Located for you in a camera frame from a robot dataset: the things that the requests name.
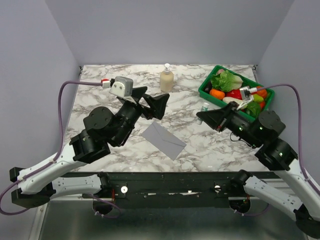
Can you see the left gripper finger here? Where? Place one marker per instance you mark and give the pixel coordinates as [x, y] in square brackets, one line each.
[137, 94]
[157, 105]

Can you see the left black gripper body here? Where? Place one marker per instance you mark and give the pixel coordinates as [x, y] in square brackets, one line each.
[128, 115]

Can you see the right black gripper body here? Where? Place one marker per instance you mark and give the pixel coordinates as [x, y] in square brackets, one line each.
[239, 125]

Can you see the grey envelope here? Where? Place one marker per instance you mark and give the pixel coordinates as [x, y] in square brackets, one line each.
[163, 140]

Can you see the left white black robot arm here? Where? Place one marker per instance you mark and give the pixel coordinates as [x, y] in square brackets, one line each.
[45, 181]

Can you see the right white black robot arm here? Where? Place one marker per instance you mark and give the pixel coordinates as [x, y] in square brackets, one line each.
[279, 157]

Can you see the white toy radish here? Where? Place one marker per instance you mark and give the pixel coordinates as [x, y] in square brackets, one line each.
[228, 100]

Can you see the green toy leaf vegetable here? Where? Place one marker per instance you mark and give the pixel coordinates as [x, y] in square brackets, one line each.
[253, 109]

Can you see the orange toy fruit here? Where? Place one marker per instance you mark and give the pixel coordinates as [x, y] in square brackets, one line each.
[217, 94]

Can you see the beige soap pump bottle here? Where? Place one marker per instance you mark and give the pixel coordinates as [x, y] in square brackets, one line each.
[166, 79]

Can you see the red toy pepper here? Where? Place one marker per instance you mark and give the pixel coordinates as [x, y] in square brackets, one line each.
[235, 93]

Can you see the dark toy eggplant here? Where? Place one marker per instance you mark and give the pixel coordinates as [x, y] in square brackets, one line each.
[208, 88]

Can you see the green toy pear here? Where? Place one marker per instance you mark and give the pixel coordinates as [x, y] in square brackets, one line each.
[257, 98]

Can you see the green toy lettuce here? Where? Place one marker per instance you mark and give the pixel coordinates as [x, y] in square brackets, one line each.
[226, 81]

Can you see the orange toy tomato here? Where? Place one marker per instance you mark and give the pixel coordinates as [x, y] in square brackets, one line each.
[262, 93]

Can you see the yellow toy pepper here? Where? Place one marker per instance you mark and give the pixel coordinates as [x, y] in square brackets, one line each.
[246, 88]

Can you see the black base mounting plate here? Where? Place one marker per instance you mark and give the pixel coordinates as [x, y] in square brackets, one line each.
[172, 189]

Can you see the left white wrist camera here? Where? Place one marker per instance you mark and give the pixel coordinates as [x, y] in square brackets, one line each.
[122, 88]

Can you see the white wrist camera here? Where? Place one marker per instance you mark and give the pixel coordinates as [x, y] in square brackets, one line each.
[122, 88]
[247, 97]

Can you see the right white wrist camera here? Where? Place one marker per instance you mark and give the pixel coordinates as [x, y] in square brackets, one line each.
[247, 97]

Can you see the aluminium frame rail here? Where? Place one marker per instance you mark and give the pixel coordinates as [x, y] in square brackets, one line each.
[73, 197]

